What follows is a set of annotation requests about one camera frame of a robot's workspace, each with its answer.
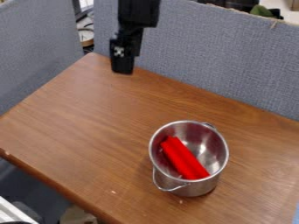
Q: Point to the grey fabric partition back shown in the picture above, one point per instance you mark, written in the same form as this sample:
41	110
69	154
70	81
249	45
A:
235	54

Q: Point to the stainless steel metal pot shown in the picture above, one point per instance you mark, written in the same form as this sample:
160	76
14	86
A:
208	147

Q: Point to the grey fabric partition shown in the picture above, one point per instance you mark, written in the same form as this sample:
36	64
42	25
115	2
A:
235	54
38	46

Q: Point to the green object behind partition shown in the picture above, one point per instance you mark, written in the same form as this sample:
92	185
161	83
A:
259	10

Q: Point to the grey fabric partition left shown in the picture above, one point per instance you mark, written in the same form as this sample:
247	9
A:
38	46

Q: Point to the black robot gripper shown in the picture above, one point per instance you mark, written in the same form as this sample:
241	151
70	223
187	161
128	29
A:
136	14

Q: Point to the red rectangular block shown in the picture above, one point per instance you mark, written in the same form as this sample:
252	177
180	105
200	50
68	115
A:
183	161

